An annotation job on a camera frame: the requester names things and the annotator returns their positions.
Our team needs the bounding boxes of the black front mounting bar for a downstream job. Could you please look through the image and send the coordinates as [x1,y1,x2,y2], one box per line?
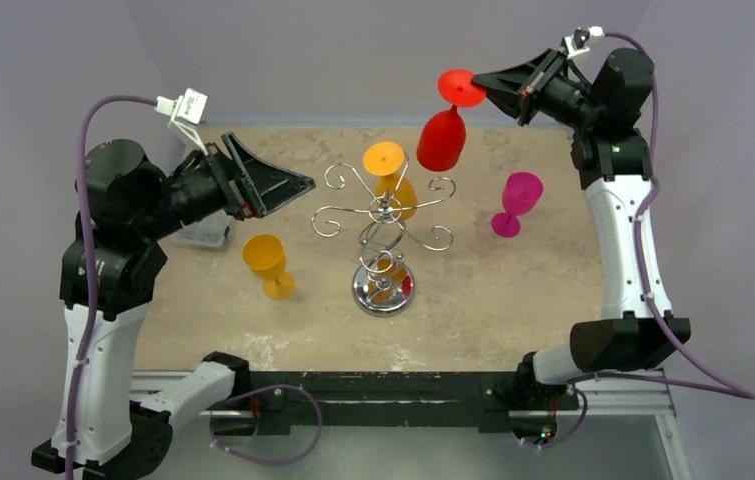
[235,371,579,435]

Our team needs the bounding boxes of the chrome wine glass rack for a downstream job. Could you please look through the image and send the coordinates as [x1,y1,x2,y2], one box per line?
[311,157,456,318]

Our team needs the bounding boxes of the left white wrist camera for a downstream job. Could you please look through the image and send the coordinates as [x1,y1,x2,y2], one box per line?
[154,88,208,155]

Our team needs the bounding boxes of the orange wine glass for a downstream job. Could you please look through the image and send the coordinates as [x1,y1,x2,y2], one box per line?
[362,141,418,224]
[242,234,295,300]

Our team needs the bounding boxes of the clear plastic compartment box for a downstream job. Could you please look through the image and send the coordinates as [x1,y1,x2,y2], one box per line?
[172,211,231,249]

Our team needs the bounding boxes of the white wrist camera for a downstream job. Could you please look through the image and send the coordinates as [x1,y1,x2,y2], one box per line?
[561,26,605,60]
[154,88,208,155]

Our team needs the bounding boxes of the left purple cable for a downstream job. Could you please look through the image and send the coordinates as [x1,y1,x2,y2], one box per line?
[63,94,160,480]

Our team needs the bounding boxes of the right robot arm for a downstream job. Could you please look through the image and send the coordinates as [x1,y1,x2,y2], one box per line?
[472,48,691,407]

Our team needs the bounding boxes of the pink wine glass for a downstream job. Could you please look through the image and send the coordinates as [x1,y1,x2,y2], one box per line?
[490,172,544,238]

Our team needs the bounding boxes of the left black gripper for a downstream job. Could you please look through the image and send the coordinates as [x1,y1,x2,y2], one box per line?
[134,130,313,240]

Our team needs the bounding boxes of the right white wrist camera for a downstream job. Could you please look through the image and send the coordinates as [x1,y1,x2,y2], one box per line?
[561,26,605,60]

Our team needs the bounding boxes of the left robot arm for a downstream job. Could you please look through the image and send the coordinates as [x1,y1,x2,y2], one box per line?
[31,133,315,479]

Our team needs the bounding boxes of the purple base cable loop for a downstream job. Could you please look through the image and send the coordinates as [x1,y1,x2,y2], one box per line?
[209,385,324,466]

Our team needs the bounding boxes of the red wine glass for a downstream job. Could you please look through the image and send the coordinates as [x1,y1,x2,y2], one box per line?
[416,68,486,172]

